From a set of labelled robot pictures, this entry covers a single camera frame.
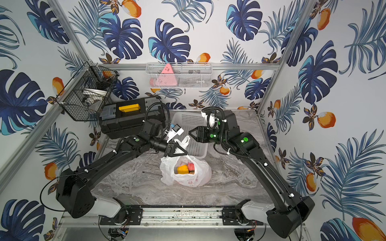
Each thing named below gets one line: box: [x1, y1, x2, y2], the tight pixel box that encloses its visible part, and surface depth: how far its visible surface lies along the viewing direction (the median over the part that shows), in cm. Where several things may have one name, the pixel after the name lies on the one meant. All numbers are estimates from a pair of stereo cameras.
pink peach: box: [187, 162, 195, 172], surface depth 87 cm
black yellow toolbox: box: [98, 95, 166, 140], surface depth 97 cm
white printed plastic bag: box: [159, 135, 212, 188], surface depth 71 cm
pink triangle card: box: [154, 63, 178, 87], surface depth 92 cm
